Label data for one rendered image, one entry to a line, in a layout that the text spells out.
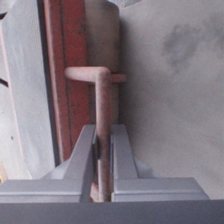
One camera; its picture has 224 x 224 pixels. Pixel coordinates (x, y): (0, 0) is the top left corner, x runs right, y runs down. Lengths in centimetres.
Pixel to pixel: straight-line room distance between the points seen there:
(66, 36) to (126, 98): 14
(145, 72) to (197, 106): 8
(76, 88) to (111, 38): 9
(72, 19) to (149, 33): 10
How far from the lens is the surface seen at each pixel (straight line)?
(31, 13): 20
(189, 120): 21
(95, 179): 27
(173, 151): 23
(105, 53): 22
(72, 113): 18
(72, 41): 18
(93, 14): 22
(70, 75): 16
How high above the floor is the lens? 20
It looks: 39 degrees down
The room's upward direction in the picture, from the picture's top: 103 degrees counter-clockwise
